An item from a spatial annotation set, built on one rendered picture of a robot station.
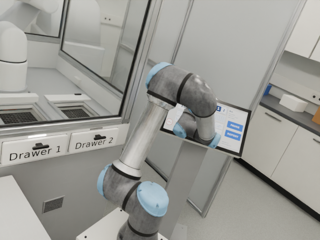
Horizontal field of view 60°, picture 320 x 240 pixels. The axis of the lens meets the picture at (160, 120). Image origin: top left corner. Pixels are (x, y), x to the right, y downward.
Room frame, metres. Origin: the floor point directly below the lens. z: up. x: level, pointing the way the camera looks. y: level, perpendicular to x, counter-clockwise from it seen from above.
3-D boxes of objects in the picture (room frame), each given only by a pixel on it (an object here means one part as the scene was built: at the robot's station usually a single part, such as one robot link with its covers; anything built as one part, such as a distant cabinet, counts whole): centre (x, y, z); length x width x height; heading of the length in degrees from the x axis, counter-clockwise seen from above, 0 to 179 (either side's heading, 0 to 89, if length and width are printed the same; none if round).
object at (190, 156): (1.62, -0.27, 0.51); 0.50 x 0.45 x 1.02; 0
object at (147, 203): (0.78, -0.05, 1.00); 0.13 x 0.12 x 0.14; 66
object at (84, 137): (1.31, 0.30, 0.87); 0.29 x 0.02 x 0.11; 141
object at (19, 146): (1.07, 0.50, 0.87); 0.29 x 0.02 x 0.11; 141
